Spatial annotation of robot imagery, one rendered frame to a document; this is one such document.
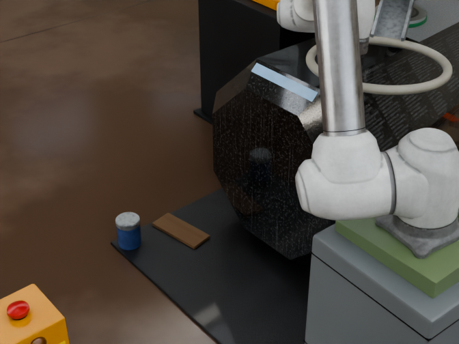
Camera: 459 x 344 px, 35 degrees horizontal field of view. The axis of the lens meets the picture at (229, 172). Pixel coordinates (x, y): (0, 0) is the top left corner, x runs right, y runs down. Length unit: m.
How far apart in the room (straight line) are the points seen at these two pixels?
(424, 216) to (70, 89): 2.95
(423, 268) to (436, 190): 0.19
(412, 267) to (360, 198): 0.22
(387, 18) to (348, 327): 1.33
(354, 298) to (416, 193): 0.34
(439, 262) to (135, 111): 2.59
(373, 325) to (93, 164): 2.11
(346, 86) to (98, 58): 3.18
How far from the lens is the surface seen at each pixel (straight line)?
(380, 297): 1.85
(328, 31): 1.72
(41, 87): 4.49
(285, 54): 2.82
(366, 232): 1.91
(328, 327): 2.09
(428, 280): 1.80
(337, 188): 1.72
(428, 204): 1.80
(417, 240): 1.87
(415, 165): 1.75
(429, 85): 2.42
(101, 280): 3.03
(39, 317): 1.37
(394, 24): 2.89
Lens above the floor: 2.03
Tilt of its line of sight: 34 degrees down
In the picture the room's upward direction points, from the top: straight up
